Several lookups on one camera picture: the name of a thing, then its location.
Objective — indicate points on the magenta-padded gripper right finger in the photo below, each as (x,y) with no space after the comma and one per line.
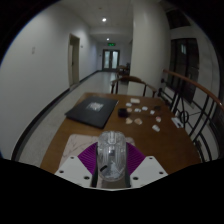
(150,168)

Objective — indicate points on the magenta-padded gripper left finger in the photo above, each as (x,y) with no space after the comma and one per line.
(71,168)

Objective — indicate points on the transparent computer mouse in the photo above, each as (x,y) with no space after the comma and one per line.
(111,156)

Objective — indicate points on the white marble-print mouse pad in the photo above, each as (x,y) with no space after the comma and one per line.
(81,143)

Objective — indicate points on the red and white sticker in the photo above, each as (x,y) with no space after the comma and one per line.
(158,118)

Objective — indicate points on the small tan sticker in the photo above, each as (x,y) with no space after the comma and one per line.
(129,109)
(128,120)

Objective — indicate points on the small white sticker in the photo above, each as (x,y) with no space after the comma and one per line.
(144,108)
(128,104)
(152,112)
(137,109)

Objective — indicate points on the black closed laptop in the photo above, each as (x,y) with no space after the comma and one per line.
(93,111)

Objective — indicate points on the small black box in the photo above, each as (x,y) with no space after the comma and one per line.
(122,112)

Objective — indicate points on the white packet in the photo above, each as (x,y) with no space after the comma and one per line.
(135,100)

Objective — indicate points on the wooden armchair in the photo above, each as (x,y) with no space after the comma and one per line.
(133,80)

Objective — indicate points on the black railing with wooden handrail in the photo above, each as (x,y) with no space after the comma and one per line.
(190,85)

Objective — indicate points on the wooden chair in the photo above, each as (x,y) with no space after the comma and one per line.
(123,69)

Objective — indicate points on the white side door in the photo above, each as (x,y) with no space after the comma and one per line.
(74,61)

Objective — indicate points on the dark window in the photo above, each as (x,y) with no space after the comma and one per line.
(184,66)

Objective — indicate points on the glass double door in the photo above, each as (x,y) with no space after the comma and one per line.
(111,60)

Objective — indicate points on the green exit sign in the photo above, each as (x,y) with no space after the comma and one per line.
(111,44)

